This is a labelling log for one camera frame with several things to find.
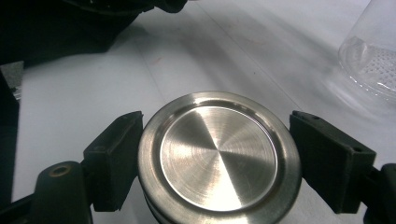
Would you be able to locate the round stainless steel lid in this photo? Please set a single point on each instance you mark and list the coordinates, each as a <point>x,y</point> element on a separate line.
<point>218,158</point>

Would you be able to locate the clear glass container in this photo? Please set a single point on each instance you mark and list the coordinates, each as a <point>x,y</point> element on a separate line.
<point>370,56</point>

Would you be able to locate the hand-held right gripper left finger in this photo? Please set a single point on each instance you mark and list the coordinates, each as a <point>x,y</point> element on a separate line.
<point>113,161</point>

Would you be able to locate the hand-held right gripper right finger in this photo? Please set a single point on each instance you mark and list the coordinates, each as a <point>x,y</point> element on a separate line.
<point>330,161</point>

